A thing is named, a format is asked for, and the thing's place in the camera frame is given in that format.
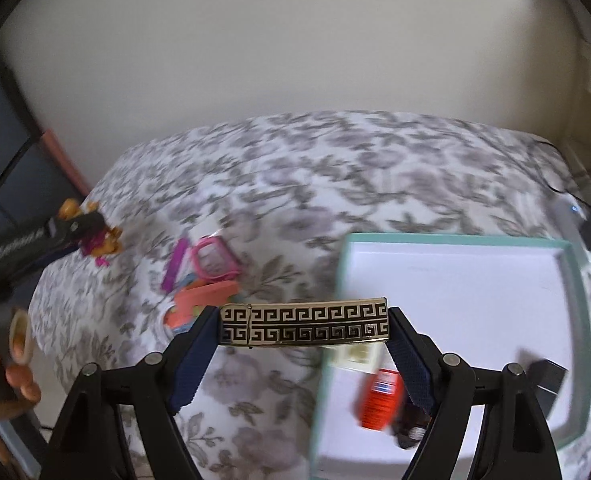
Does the teal white tray box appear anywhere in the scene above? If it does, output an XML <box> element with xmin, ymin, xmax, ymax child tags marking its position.
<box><xmin>309</xmin><ymin>233</ymin><xmax>591</xmax><ymax>479</ymax></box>

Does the dark blue cabinet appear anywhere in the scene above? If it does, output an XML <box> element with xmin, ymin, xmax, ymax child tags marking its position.
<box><xmin>0</xmin><ymin>60</ymin><xmax>78</xmax><ymax>233</ymax></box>

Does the person's left hand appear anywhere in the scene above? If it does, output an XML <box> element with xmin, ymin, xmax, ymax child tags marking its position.
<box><xmin>0</xmin><ymin>361</ymin><xmax>41</xmax><ymax>420</ymax></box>

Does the black cable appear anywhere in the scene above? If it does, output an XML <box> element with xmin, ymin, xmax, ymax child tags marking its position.
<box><xmin>529</xmin><ymin>138</ymin><xmax>591</xmax><ymax>201</ymax></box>

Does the pink smart watch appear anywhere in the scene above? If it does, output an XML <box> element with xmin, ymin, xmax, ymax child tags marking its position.
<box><xmin>189</xmin><ymin>236</ymin><xmax>241</xmax><ymax>282</ymax></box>

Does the white power strip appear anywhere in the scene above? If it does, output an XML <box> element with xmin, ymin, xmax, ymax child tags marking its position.
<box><xmin>550</xmin><ymin>193</ymin><xmax>586</xmax><ymax>242</ymax></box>

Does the blue orange small box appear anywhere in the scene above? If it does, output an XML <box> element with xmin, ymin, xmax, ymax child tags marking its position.
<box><xmin>174</xmin><ymin>281</ymin><xmax>239</xmax><ymax>308</ymax></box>

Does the blue orange carrot knife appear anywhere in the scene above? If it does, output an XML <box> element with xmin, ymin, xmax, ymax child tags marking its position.
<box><xmin>163</xmin><ymin>306</ymin><xmax>203</xmax><ymax>336</ymax></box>

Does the cream plastic hair claw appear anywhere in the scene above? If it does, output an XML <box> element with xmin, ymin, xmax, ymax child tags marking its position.
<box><xmin>328</xmin><ymin>342</ymin><xmax>384</xmax><ymax>374</ymax></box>

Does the black toy car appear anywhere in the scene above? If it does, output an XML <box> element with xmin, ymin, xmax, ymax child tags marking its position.
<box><xmin>392</xmin><ymin>404</ymin><xmax>431</xmax><ymax>450</ymax></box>

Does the black power adapter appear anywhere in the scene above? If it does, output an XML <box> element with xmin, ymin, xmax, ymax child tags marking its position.
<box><xmin>527</xmin><ymin>359</ymin><xmax>568</xmax><ymax>400</ymax></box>

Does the orange glue bottle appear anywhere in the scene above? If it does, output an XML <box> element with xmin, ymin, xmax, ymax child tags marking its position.
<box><xmin>358</xmin><ymin>367</ymin><xmax>404</xmax><ymax>431</ymax></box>

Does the gold black patterned harmonica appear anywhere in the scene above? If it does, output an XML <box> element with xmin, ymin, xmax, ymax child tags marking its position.
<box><xmin>219</xmin><ymin>298</ymin><xmax>390</xmax><ymax>348</ymax></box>

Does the purple plastic stick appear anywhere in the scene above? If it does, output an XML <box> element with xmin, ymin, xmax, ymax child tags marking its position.
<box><xmin>161</xmin><ymin>236</ymin><xmax>190</xmax><ymax>294</ymax></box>

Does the floral grey white blanket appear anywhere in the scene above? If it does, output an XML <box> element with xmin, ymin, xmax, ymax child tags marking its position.
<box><xmin>30</xmin><ymin>112</ymin><xmax>591</xmax><ymax>479</ymax></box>

